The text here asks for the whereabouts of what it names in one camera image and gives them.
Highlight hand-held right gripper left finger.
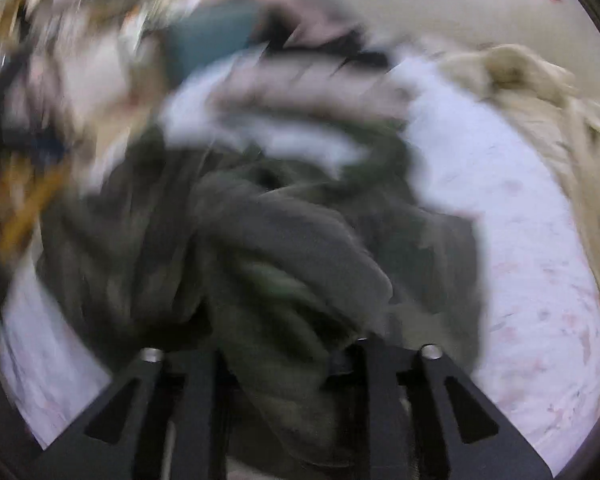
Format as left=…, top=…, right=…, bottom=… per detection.
left=30, top=349, right=226, bottom=480

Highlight cream comforter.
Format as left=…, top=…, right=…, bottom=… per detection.
left=437, top=44, right=600, bottom=321

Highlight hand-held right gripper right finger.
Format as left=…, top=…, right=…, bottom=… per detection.
left=357, top=337, right=553, bottom=480

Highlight pink clothing pile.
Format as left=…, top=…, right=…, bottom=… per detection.
left=250, top=0, right=376, bottom=56

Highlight camouflage pants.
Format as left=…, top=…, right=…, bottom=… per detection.
left=37, top=120, right=483, bottom=466

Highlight teal garment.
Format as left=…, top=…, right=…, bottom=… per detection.
left=162, top=0, right=261, bottom=86

